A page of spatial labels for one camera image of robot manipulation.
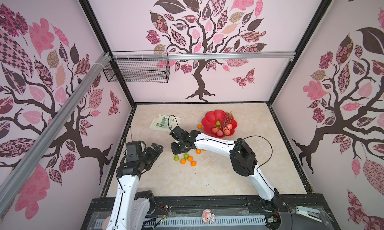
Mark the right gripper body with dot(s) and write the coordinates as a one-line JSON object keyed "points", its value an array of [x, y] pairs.
{"points": [[178, 148]]}

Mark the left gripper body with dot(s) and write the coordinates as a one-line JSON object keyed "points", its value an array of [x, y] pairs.
{"points": [[144, 158]]}

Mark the red flower fruit bowl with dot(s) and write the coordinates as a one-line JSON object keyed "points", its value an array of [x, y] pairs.
{"points": [[209, 122]]}

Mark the purple grape bunch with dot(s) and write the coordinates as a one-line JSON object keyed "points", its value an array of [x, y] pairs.
{"points": [[228, 118]]}

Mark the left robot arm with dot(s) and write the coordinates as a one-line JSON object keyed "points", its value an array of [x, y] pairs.
{"points": [[131, 207]]}

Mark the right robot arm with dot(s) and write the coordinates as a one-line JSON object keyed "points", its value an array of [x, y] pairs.
{"points": [[242, 158]]}

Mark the white green refill pouch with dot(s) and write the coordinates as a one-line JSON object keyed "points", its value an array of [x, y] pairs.
{"points": [[165, 123]]}

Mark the pink cartoon figure sticker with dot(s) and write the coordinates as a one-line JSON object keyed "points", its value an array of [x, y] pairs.
{"points": [[208, 217]]}

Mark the white stapler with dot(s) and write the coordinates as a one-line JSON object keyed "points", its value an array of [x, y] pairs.
{"points": [[309, 213]]}

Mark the white vented cable duct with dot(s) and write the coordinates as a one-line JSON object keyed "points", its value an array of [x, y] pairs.
{"points": [[195, 223]]}

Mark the black wire basket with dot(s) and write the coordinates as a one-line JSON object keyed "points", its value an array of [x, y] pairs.
{"points": [[138, 67]]}

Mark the aluminium rail back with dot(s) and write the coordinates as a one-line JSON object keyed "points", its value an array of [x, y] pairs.
{"points": [[207, 56]]}

